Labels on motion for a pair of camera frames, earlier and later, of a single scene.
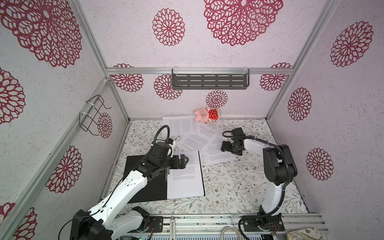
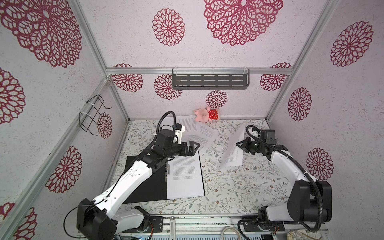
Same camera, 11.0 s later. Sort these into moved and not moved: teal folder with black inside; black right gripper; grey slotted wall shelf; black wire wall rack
Moved: black right gripper
Not moved: black wire wall rack; grey slotted wall shelf; teal folder with black inside
